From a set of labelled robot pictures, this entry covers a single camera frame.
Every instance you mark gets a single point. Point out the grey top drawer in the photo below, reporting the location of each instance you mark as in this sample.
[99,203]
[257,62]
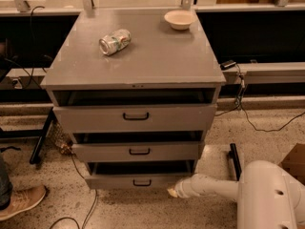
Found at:
[115,111]

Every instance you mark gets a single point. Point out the black table leg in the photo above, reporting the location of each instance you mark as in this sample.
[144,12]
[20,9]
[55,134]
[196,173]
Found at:
[233,154]
[35,158]

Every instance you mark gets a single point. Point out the cardboard box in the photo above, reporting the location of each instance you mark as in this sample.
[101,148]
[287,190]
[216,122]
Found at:
[294,162]

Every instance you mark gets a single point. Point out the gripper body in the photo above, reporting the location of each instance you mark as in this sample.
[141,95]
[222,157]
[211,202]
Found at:
[182,188]

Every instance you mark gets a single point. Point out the crushed soda can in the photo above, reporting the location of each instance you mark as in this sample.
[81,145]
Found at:
[115,41]

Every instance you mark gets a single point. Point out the grey drawer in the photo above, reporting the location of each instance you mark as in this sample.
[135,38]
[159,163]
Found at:
[115,111]
[139,174]
[142,146]

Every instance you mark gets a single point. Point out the tan sneaker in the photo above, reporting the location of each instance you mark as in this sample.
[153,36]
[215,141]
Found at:
[21,201]

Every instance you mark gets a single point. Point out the black power adapter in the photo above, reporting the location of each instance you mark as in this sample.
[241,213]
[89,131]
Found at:
[227,65]

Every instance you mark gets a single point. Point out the blue jeans leg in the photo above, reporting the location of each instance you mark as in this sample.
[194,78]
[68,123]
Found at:
[5,186]

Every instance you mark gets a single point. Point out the grey drawer cabinet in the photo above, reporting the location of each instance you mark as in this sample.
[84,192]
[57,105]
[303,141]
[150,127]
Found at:
[158,57]

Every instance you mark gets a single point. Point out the grey middle drawer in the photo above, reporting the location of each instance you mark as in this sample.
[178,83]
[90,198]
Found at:
[142,146]

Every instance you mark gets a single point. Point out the black table leg right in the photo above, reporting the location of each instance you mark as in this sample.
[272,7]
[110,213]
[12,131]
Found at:
[233,154]

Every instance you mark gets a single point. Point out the grey bottom drawer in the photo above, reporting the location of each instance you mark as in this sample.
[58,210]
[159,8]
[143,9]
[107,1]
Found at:
[139,174]

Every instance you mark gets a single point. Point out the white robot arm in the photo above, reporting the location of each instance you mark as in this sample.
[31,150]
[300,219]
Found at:
[267,196]

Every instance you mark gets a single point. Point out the white paper bowl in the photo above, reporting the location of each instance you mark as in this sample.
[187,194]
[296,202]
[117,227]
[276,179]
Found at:
[179,19]

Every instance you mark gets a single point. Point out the black table leg left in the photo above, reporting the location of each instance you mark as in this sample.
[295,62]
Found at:
[35,158]

